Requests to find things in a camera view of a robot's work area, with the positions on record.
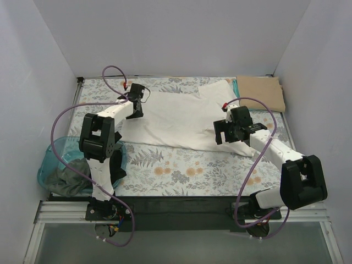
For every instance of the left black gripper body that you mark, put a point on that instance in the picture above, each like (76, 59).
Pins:
(138, 107)

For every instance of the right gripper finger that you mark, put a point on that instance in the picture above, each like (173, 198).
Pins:
(222, 136)
(220, 126)

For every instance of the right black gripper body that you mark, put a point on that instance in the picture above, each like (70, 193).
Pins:
(223, 131)

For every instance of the white t shirt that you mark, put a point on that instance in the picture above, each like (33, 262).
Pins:
(184, 120)

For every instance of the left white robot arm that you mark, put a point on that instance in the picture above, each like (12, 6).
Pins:
(99, 137)

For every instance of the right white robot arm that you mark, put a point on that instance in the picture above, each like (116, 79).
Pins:
(302, 180)

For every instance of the floral table cloth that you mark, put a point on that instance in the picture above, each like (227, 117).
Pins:
(168, 171)

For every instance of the folded teal t shirt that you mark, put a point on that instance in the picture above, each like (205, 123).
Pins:
(236, 88)

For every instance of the folded tan t shirt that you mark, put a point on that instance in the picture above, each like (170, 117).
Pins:
(265, 89)

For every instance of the grey t shirt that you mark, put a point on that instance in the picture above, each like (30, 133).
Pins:
(65, 182)

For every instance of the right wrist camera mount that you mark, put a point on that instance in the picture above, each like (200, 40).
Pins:
(227, 109)

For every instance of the aluminium frame rail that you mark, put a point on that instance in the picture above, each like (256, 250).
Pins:
(74, 212)

